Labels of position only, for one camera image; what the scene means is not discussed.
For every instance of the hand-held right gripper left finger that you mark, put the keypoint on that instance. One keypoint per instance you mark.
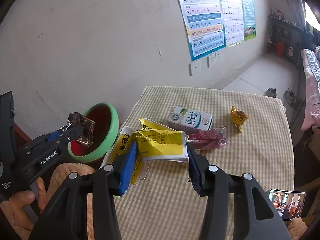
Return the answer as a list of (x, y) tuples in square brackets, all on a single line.
[(128, 170)]

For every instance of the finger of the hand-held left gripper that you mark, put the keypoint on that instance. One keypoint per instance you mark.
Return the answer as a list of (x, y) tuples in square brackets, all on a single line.
[(67, 133)]

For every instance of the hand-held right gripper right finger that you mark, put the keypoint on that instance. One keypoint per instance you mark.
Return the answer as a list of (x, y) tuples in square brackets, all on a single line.
[(195, 172)]

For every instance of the clear brown wrapper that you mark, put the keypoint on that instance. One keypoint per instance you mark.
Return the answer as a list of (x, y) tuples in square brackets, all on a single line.
[(86, 130)]

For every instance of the yellow white paper packet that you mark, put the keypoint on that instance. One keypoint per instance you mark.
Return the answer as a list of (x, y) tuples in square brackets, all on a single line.
[(160, 142)]

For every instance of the green rimmed red bin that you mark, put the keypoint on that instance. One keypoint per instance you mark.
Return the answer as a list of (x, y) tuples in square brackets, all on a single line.
[(110, 130)]

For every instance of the person's left hand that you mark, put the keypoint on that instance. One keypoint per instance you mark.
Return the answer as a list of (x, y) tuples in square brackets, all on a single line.
[(22, 198)]

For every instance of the beige fleece clothing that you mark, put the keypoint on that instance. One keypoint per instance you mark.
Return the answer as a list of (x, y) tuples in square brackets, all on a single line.
[(62, 170), (297, 228)]

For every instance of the maroon snack wrapper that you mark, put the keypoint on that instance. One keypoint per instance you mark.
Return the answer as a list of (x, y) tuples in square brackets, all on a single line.
[(207, 137)]

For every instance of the white blue milk carton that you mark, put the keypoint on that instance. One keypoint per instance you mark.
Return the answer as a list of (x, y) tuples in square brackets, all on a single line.
[(192, 120)]

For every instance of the beige checked tablecloth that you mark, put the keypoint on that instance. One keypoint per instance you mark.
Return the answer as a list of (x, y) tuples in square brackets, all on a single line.
[(250, 160)]

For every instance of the golden yellow snack wrapper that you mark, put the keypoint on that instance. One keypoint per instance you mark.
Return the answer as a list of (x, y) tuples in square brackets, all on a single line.
[(238, 117)]

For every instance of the smartphone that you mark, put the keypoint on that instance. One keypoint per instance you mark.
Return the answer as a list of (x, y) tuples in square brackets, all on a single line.
[(287, 202)]

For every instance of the dark shoe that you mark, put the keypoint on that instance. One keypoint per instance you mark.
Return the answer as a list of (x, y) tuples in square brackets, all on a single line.
[(289, 97), (270, 93)]

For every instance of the pink blanket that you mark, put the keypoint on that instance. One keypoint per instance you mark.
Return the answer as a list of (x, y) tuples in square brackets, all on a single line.
[(310, 92)]

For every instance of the red container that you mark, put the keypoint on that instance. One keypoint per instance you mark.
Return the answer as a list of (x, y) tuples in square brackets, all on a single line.
[(279, 49)]

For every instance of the dark shelf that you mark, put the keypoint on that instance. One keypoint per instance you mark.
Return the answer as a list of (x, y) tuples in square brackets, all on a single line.
[(277, 30)]

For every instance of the white wall plate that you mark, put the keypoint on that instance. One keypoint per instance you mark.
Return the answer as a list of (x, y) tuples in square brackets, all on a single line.
[(195, 68)]

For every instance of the small white wall socket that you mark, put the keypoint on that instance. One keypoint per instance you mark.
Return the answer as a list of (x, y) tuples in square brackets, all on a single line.
[(219, 55)]

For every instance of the blue bordered wall poster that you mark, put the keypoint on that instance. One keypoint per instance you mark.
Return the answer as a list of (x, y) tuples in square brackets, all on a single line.
[(200, 30)]

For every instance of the white wall poster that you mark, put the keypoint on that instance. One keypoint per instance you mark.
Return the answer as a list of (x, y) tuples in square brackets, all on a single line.
[(232, 17)]

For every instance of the green cartoon wall poster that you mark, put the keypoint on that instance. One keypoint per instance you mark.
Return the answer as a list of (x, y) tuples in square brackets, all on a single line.
[(248, 15)]

